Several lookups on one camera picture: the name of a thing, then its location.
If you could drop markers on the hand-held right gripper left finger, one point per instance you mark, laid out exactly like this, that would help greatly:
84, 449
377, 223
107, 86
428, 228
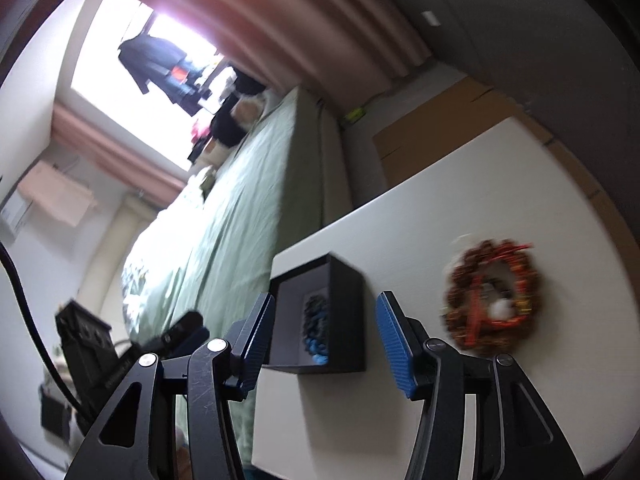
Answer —
256, 340

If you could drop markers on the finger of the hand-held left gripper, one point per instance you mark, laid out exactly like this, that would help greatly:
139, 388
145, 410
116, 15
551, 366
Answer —
180, 330

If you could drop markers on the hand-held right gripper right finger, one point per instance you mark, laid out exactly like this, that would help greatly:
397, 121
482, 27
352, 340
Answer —
394, 345

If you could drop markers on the black jewelry box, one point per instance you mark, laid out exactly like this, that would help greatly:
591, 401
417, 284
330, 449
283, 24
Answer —
347, 320

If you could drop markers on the red pinecone wreath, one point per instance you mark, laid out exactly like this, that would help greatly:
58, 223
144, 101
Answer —
525, 280

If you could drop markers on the floral quilt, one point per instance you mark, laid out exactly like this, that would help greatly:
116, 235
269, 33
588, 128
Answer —
132, 282

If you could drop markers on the dark object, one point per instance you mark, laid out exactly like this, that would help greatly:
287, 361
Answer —
54, 412

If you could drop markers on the bed with green sheet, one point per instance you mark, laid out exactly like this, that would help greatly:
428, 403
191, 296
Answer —
250, 200

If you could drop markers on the hanging pink towel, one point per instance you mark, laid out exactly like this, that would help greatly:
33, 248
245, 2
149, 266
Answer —
55, 195

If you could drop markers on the pink curtain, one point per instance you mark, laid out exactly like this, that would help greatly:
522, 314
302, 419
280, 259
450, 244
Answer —
300, 20
115, 155

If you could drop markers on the black clothing pile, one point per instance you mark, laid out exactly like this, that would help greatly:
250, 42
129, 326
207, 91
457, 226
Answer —
227, 125

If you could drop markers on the cardboard box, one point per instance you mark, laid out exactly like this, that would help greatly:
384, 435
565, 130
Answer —
440, 125

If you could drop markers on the white tan plush toy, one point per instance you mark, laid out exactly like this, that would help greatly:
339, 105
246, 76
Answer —
247, 110

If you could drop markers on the hanging dark clothes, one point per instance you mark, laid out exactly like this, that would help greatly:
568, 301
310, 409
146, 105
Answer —
150, 60

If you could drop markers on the window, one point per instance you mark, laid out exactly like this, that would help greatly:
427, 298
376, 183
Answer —
110, 60

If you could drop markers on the white wall switch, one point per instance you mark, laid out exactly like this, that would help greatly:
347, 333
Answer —
431, 18

